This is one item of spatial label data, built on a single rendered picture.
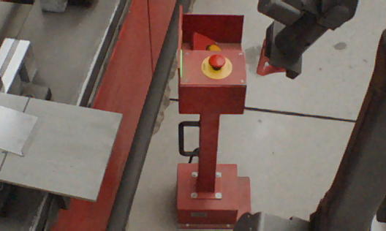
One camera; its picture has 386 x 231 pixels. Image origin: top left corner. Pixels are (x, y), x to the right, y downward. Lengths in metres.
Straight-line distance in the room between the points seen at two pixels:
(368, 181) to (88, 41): 0.93
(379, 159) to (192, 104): 0.97
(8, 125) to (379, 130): 0.77
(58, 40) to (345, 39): 1.52
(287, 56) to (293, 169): 1.17
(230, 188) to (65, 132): 1.02
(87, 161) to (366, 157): 0.61
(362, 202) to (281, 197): 1.54
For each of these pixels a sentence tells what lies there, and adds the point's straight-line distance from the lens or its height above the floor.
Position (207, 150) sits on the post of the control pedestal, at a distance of 1.84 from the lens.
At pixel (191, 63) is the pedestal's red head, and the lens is 1.51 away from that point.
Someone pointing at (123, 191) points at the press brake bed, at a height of 0.05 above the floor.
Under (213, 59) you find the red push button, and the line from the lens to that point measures 1.48.
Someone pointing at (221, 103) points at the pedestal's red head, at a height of 0.71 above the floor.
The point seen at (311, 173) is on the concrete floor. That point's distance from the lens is 2.28.
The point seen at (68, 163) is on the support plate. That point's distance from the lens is 1.11.
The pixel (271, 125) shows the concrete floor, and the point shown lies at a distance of 2.36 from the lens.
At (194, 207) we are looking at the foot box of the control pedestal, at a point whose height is 0.12.
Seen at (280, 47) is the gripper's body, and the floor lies 1.09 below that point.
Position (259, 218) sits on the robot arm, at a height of 1.23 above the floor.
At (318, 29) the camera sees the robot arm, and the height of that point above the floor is 1.16.
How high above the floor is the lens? 1.94
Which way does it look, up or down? 55 degrees down
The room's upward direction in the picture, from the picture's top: straight up
